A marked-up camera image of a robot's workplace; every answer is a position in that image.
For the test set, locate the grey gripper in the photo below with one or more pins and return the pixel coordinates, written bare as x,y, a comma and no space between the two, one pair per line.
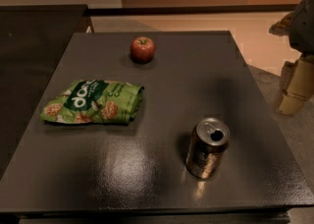
304,27

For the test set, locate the red apple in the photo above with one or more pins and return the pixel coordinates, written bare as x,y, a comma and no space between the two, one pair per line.
142,50

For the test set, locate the open aluminium soda can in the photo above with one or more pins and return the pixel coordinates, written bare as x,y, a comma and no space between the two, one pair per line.
210,139

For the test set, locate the green snack bag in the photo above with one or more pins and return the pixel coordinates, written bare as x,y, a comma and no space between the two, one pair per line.
94,101

